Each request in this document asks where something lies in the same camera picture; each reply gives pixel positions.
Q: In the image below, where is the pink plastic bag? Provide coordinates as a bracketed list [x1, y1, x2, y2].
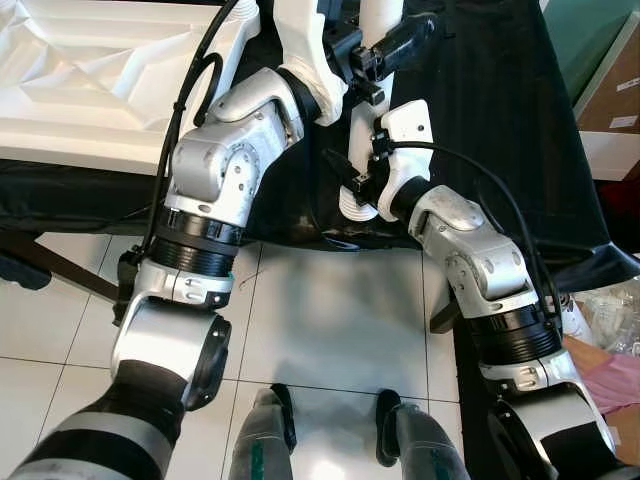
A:
[565, 335, 640, 416]

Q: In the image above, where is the brown cardboard box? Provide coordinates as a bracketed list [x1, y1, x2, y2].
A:
[570, 12, 640, 181]

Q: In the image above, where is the grey robot foot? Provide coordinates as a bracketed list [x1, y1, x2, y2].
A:
[228, 385, 299, 480]
[375, 390, 471, 480]

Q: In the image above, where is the white plastic table top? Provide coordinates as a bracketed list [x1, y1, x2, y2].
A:
[0, 0, 261, 176]

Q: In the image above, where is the grey left robot foot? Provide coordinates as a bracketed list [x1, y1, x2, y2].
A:
[228, 385, 299, 480]

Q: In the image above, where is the clear plastic bag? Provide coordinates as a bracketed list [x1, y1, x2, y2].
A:
[560, 280, 640, 356]

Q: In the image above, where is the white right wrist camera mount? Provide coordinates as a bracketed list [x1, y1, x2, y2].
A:
[375, 100, 436, 221]

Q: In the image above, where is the black plastic table cover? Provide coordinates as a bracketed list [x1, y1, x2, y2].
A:
[0, 0, 640, 291]

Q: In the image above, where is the white plastic table leg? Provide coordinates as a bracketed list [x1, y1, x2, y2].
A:
[340, 0, 406, 223]

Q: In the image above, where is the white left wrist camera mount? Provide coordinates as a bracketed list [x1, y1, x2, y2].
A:
[272, 0, 351, 126]

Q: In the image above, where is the grey right robot foot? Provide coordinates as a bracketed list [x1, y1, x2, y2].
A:
[375, 390, 471, 480]

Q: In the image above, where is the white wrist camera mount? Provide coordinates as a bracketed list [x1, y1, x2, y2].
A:
[375, 100, 436, 221]
[272, 0, 351, 126]

